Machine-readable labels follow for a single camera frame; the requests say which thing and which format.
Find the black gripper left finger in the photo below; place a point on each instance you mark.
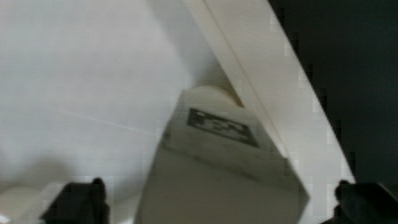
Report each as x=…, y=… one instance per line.
x=79, y=206

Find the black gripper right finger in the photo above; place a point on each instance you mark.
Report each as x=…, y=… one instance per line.
x=367, y=203

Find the white leg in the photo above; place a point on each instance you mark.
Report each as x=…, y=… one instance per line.
x=223, y=181

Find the white square tabletop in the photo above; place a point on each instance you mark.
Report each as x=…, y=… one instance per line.
x=100, y=58

